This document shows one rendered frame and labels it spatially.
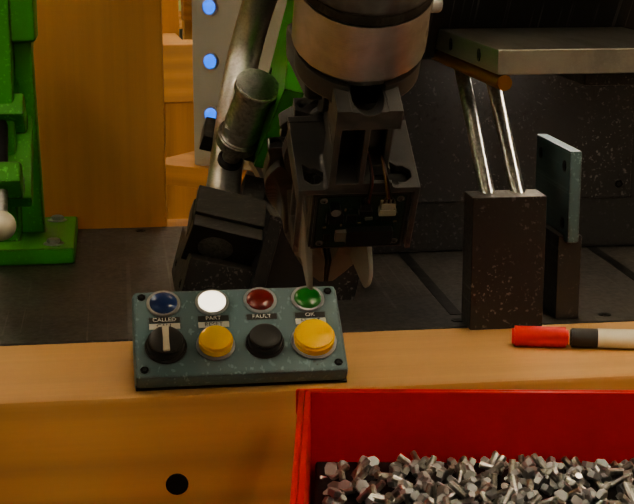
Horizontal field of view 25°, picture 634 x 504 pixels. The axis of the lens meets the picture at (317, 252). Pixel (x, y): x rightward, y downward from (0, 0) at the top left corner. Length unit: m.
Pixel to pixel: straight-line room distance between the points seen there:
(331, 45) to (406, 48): 0.04
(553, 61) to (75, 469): 0.45
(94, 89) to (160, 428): 0.63
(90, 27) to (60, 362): 0.56
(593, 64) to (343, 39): 0.35
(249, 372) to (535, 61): 0.30
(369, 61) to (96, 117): 0.83
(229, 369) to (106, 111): 0.61
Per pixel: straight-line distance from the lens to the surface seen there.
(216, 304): 1.05
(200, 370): 1.02
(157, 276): 1.34
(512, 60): 1.06
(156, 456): 1.03
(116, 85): 1.58
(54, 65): 1.58
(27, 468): 1.04
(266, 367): 1.02
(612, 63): 1.09
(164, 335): 1.02
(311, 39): 0.78
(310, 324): 1.04
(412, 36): 0.78
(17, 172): 1.38
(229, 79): 1.35
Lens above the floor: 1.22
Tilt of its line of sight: 13 degrees down
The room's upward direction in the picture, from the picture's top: straight up
